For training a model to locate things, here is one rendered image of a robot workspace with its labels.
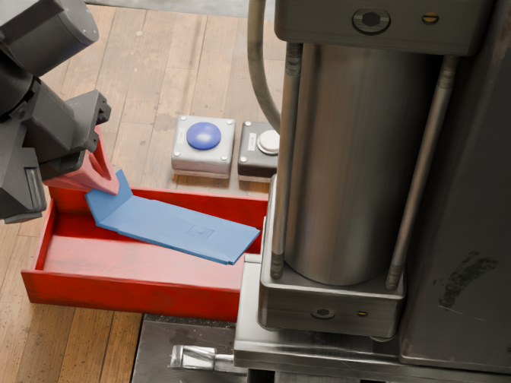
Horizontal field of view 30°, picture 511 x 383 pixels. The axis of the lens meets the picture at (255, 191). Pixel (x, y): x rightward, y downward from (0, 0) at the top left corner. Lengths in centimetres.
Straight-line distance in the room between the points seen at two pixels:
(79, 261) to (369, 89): 64
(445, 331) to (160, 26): 79
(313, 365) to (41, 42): 34
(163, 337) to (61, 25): 36
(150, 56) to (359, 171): 77
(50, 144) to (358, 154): 41
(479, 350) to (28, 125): 42
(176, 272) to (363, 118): 59
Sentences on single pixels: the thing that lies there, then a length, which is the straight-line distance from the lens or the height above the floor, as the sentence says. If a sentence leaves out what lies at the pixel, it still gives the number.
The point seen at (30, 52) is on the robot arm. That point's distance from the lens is 80.
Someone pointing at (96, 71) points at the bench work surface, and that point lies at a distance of 122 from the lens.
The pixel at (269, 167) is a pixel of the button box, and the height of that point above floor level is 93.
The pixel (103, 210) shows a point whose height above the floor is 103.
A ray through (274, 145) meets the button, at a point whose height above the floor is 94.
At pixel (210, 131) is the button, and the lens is 109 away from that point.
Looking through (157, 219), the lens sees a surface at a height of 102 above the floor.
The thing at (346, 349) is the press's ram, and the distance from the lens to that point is 67.
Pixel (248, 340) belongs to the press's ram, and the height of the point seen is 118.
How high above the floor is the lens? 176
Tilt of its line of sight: 53 degrees down
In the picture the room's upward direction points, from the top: 3 degrees clockwise
